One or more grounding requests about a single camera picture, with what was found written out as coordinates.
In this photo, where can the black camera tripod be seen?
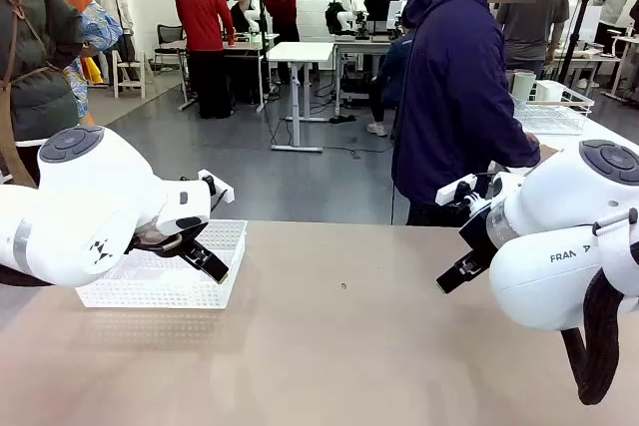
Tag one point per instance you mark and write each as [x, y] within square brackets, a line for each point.
[579, 27]

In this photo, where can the seated person in blue jacket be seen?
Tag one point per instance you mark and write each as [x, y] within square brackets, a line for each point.
[394, 72]

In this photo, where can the person in orange patterned clothes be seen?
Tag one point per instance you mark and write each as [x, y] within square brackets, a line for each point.
[97, 27]

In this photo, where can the grey work table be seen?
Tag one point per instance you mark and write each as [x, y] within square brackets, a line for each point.
[247, 46]

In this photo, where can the white wooden step stool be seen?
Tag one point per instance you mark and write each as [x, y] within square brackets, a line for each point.
[131, 74]

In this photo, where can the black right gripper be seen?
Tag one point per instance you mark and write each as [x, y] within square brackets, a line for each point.
[478, 232]

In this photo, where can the person in dark green jacket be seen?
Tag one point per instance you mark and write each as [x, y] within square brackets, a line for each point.
[35, 62]

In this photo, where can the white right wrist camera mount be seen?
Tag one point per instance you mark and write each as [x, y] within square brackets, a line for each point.
[451, 192]

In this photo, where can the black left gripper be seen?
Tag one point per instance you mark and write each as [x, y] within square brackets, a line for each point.
[189, 241]

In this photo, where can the white side table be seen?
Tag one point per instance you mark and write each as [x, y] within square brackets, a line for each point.
[599, 135]

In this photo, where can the seated person in black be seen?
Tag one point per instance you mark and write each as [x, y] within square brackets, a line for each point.
[242, 14]

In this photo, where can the white robot work table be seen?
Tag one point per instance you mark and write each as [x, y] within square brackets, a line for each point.
[359, 47]

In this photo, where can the person in purple hoodie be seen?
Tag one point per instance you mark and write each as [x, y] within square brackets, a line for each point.
[449, 97]

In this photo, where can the white perforated plastic basket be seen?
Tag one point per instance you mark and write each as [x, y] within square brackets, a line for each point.
[150, 292]

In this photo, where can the black mesh chair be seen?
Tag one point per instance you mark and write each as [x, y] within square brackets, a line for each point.
[167, 37]

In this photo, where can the person in red hoodie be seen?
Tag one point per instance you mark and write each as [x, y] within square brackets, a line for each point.
[202, 12]

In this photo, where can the mint green cup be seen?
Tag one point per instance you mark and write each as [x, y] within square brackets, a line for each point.
[525, 89]

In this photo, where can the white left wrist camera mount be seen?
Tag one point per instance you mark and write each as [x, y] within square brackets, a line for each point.
[222, 192]

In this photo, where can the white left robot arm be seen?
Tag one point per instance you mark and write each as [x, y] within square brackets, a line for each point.
[100, 186]

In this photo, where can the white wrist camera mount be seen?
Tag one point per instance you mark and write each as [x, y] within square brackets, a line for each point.
[222, 192]
[451, 192]

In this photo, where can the person in dark red sweater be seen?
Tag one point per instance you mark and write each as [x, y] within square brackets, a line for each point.
[281, 2]

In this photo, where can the beige cup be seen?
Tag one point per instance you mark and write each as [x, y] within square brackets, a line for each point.
[510, 82]

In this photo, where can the white height adjustable desk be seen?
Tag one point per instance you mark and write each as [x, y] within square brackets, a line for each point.
[299, 53]

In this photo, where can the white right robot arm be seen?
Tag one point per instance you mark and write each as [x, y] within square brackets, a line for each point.
[549, 181]

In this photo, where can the white cup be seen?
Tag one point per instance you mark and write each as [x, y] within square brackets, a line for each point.
[549, 92]

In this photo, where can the person left hand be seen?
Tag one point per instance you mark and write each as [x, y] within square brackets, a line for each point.
[531, 139]

